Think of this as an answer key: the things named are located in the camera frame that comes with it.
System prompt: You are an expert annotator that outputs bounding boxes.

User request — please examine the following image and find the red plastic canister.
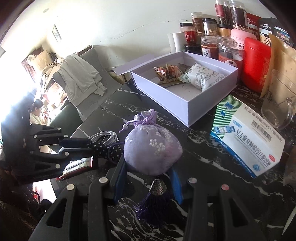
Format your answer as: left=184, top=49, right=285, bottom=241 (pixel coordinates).
left=241, top=37, right=271, bottom=93

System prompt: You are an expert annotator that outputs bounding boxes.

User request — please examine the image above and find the tall jar red label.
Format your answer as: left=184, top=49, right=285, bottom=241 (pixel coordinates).
left=215, top=0, right=232, bottom=26

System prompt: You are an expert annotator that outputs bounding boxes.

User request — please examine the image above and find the purple sachet pouch with tassel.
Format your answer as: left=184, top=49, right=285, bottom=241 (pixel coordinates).
left=120, top=109, right=183, bottom=222

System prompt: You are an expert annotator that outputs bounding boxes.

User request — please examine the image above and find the white cable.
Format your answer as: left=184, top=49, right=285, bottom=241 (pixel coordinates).
left=88, top=131, right=119, bottom=147

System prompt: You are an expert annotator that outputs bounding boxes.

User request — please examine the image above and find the grey chair with cushion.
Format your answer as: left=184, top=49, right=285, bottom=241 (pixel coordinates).
left=53, top=48, right=122, bottom=121

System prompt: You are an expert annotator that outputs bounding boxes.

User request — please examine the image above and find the jar of seeds black lid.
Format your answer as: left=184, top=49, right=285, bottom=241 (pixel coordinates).
left=203, top=18, right=218, bottom=36

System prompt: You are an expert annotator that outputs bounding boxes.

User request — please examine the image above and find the orange jar black lid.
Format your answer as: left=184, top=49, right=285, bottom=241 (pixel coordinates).
left=217, top=24, right=232, bottom=38

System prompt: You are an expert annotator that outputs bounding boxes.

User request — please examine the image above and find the red white packet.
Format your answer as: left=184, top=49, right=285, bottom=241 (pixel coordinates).
left=57, top=157, right=93, bottom=181

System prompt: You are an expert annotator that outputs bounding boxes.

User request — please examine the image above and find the tall jar dark brown label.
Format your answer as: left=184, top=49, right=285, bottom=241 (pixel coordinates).
left=230, top=1, right=248, bottom=32

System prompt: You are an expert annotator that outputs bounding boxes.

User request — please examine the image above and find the pink plastic jar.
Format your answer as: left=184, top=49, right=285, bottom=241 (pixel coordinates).
left=230, top=29, right=257, bottom=48

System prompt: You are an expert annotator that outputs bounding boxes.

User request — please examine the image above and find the clear jar orange label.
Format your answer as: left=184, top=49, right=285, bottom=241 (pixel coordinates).
left=218, top=41, right=244, bottom=69

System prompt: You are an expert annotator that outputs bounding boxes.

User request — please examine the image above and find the brown red snack packet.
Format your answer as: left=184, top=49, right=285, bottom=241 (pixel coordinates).
left=153, top=64, right=183, bottom=85

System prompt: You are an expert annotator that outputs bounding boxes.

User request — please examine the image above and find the light grey garment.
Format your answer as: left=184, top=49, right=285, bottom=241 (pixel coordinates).
left=58, top=54, right=107, bottom=106

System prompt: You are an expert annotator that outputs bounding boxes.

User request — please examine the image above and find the blue white medicine box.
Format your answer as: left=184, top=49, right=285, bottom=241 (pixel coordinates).
left=211, top=94, right=285, bottom=178

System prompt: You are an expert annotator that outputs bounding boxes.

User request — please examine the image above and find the red label sauce jar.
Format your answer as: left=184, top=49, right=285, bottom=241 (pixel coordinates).
left=180, top=22, right=196, bottom=44

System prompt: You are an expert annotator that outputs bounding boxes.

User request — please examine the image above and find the white paper roll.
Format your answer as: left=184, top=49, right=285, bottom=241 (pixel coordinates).
left=168, top=32, right=187, bottom=53

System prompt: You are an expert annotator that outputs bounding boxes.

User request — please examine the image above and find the person in cream sweater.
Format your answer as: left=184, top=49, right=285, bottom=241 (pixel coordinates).
left=30, top=99, right=49, bottom=126

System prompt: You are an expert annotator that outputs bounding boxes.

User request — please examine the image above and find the jar with red powder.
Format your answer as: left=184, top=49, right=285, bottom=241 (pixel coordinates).
left=201, top=36, right=218, bottom=60

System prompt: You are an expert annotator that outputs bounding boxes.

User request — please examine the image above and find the red foil bag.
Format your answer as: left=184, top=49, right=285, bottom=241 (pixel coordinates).
left=246, top=13, right=261, bottom=40

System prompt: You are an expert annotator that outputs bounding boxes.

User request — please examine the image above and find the black oatmeal bag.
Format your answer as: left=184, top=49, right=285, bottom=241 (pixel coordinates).
left=258, top=18, right=293, bottom=47

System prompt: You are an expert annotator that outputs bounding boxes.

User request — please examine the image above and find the brown kraft paper bag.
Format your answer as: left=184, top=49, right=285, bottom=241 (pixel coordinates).
left=260, top=34, right=296, bottom=98

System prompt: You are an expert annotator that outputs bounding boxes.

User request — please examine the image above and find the black polka dot scrunchie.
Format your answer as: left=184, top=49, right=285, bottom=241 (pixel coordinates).
left=89, top=142, right=124, bottom=164

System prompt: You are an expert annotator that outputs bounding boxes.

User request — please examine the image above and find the clear glass mug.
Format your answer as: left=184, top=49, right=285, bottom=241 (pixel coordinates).
left=261, top=69, right=295, bottom=129

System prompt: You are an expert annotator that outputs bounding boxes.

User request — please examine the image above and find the white gift box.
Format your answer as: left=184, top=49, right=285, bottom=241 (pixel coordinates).
left=114, top=52, right=238, bottom=127

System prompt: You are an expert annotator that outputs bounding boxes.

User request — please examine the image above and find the white bread snack packet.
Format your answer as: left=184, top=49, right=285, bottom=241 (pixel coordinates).
left=179, top=63, right=225, bottom=92

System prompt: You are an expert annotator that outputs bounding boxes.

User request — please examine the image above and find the black lid dark jar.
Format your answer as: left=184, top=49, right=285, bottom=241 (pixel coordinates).
left=184, top=43, right=202, bottom=55

